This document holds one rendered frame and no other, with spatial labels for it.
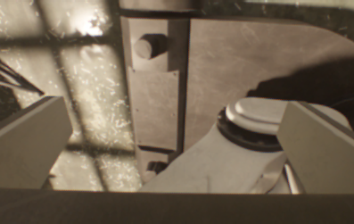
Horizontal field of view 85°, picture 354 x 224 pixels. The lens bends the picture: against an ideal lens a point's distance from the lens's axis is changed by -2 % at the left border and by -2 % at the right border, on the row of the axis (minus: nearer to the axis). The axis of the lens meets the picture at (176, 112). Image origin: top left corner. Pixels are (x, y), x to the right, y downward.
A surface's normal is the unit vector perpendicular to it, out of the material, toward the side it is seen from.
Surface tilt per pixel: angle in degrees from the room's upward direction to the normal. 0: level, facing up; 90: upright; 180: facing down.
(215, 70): 0
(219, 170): 90
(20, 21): 0
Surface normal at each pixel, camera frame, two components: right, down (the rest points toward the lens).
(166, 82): -0.20, 0.50
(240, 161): 0.03, -0.86
